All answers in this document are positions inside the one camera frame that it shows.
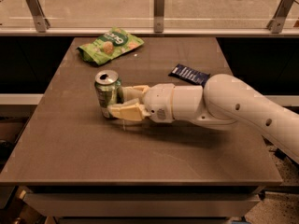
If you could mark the left metal glass bracket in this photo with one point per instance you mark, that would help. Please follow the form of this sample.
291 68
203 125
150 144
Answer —
41 23

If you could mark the green soda can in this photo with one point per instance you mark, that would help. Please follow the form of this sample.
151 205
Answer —
108 89

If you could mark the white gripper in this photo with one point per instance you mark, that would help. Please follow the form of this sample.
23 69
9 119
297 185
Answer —
159 102

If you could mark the green snack bag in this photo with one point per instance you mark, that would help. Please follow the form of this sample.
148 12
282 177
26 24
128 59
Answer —
109 46

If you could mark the white drawer front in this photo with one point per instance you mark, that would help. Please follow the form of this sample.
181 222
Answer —
142 205

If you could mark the dark blue candy bar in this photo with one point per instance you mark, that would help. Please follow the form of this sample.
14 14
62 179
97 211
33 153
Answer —
189 75

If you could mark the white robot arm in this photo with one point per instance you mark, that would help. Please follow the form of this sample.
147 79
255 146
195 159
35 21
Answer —
220 104

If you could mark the right metal glass bracket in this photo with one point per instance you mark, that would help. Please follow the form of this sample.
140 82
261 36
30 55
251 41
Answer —
276 24

